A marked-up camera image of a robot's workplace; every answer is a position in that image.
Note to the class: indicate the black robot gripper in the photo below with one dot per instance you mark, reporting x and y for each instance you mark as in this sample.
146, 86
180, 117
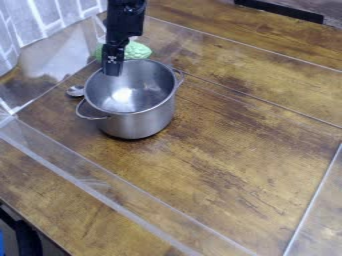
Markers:
123, 24

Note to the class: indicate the stainless steel pot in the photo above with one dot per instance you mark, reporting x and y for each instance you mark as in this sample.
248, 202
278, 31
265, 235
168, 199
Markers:
133, 105

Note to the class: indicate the green bumpy toy vegetable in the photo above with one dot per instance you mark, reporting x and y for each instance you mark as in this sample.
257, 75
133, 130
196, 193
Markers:
135, 51

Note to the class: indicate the clear acrylic barrier panel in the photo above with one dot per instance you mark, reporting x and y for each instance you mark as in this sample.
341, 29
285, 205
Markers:
110, 196

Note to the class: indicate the grey white patterned curtain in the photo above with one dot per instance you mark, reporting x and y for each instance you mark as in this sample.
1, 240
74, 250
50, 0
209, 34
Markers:
31, 20

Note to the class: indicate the black bar at back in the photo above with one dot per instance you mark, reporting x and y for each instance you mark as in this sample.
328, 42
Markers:
282, 10

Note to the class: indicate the pink handled spoon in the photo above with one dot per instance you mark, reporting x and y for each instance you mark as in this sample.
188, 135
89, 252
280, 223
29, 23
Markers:
75, 91

